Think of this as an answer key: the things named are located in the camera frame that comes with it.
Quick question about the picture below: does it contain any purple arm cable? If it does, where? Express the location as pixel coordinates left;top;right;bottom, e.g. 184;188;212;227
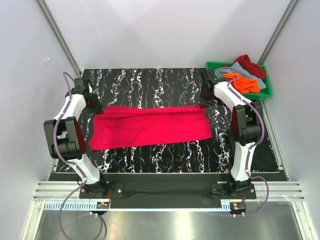
212;67;271;218
53;71;108;238

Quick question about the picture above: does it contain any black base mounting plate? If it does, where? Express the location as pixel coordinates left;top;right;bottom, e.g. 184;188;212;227
80;173;256;199

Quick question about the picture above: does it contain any pink red t-shirt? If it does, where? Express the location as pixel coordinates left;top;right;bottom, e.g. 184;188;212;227
89;106;213;151

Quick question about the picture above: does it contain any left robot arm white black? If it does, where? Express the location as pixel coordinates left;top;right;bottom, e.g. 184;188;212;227
43;78;108;198

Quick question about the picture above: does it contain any green plastic bin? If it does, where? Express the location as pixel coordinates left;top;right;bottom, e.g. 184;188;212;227
205;61;273;101

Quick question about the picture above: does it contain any grey blue t-shirt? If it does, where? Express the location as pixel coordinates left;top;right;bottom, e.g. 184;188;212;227
215;61;267;90

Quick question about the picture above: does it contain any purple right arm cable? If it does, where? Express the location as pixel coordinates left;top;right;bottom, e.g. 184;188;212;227
212;67;271;218

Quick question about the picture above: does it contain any orange t-shirt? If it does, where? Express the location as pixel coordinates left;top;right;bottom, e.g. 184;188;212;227
222;72;260;94

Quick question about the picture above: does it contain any dark red t-shirt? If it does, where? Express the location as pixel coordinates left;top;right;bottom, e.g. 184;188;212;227
233;54;266;81

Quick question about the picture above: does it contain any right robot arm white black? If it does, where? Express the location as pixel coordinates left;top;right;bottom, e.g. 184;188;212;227
199;69;265;199

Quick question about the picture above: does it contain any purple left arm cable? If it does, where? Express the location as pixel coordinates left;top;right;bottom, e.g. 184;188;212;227
53;71;108;238

